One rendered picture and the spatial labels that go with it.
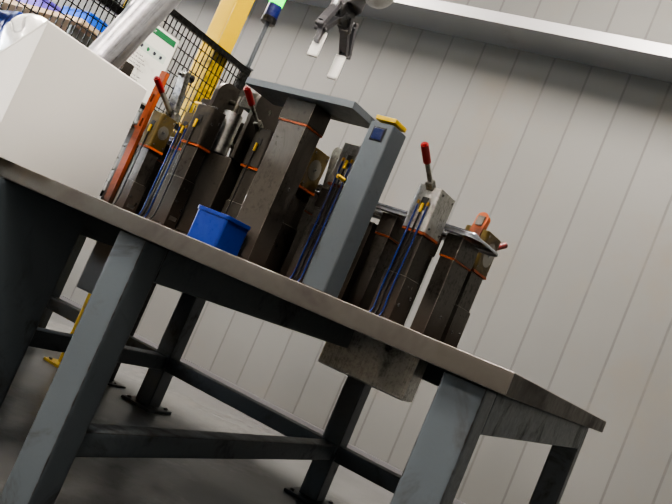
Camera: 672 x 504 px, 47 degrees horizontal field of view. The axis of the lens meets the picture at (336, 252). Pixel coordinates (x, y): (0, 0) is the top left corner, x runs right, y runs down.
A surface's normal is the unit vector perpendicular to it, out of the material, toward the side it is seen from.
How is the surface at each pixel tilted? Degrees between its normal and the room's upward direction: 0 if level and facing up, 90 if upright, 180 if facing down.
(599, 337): 90
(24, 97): 90
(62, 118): 90
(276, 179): 90
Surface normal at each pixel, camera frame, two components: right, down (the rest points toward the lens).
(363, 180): -0.49, -0.28
